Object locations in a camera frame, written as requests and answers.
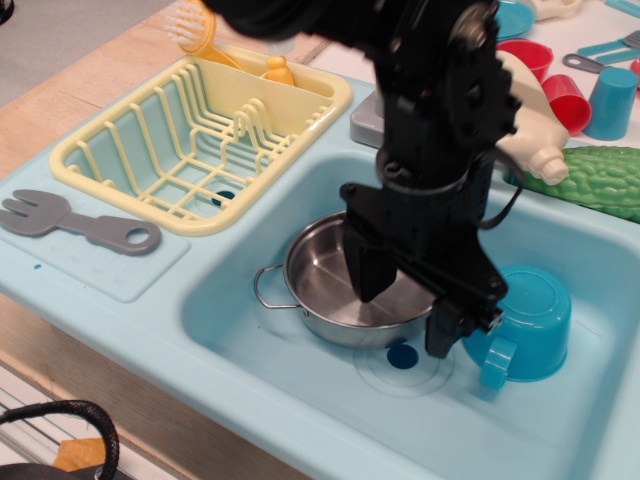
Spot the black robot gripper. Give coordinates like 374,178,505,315
340,167,507,358

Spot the stainless steel pot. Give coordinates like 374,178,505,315
254,211,434,350

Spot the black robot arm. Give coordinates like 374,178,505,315
208,1,520,358

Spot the light blue toy sink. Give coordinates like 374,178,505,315
0,74,640,480

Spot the yellow plastic drying rack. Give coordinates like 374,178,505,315
49,45,352,236

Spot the blue plastic mug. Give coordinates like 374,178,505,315
462,265,572,390

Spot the grey toy faucet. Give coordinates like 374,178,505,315
350,91,384,148

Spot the cream plastic detergent bottle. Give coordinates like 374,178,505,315
496,50,570,185

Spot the green bitter gourd toy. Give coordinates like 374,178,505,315
524,146,639,223

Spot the red plastic cup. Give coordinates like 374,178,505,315
542,74,592,136

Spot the red plastic bowl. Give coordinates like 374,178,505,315
497,38,554,83

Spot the blue plastic cup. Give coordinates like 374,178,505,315
583,68,639,141

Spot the blue plastic plate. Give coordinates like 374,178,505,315
496,1,536,41

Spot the cream plastic container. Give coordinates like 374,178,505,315
526,0,583,21

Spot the teal toy spatula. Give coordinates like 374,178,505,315
577,30,639,65

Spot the yellow dish brush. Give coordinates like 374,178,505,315
165,0,241,70

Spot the orange tape piece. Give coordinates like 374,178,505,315
52,438,106,472

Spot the grey plastic toy fork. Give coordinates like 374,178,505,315
1,189,162,256

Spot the yellow handled white spatula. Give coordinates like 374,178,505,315
262,38,295,86

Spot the grey toy utensil handle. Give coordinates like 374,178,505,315
562,53,607,74

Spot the black braided cable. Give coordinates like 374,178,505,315
0,399,121,480

